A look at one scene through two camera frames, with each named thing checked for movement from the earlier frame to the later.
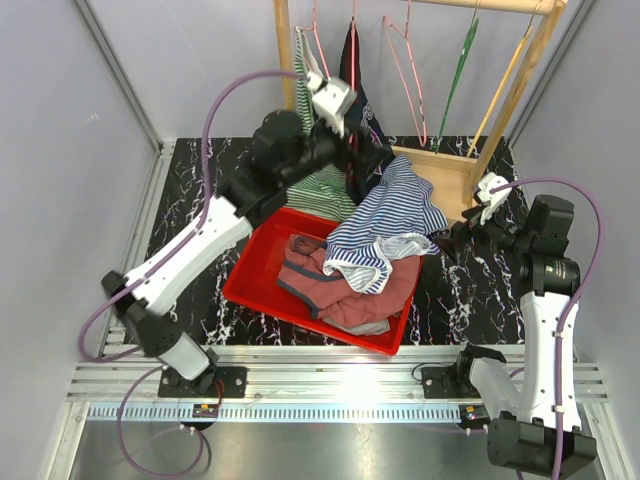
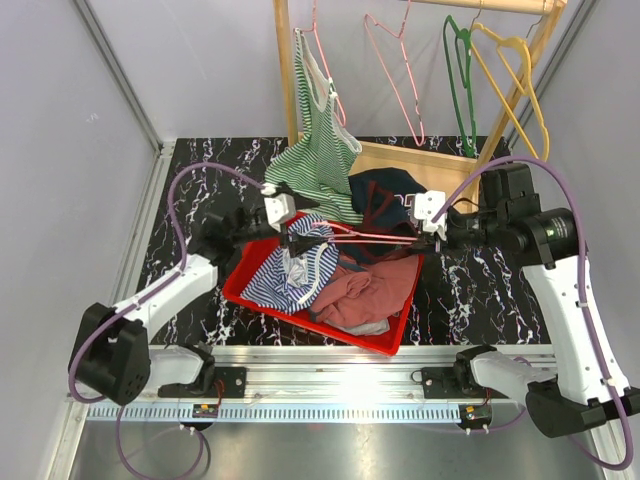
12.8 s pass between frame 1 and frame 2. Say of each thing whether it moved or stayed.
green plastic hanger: moved
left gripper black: moved
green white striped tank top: stayed
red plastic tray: stayed
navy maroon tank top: moved
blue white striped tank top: moved
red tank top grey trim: stayed
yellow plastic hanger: moved
